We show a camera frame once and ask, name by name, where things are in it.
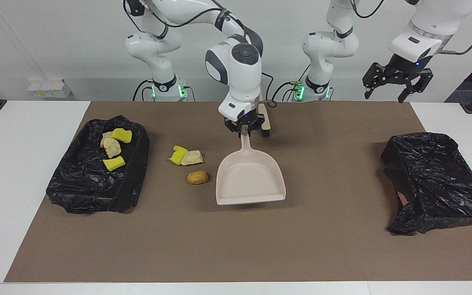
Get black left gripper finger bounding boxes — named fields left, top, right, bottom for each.
left=363, top=64, right=384, bottom=100
left=398, top=70, right=434, bottom=104

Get beige brush black bristles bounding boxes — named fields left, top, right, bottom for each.
left=258, top=103, right=271, bottom=138

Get beige plastic dustpan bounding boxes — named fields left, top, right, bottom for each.
left=216, top=130, right=286, bottom=206

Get brown foam bread roll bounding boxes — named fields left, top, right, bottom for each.
left=187, top=170, right=210, bottom=185

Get yellow sponge piece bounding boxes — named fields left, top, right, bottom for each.
left=169, top=145, right=188, bottom=166
left=111, top=128, right=133, bottom=143
left=102, top=156, right=126, bottom=172

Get crumpled black trash bag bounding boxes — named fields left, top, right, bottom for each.
left=381, top=132, right=472, bottom=236
left=46, top=115, right=151, bottom=214

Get brown paper table mat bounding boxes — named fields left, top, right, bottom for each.
left=5, top=101, right=472, bottom=282

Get white power strip box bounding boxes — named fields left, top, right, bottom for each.
left=27, top=79, right=73, bottom=99

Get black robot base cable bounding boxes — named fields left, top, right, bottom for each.
left=132, top=79, right=154, bottom=102
left=271, top=66, right=312, bottom=102

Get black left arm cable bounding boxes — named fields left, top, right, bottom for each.
left=353, top=0, right=472, bottom=56

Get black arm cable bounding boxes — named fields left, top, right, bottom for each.
left=353, top=0, right=472, bottom=56
left=123, top=0, right=277, bottom=108

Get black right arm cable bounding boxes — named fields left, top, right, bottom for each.
left=123, top=0, right=277, bottom=108

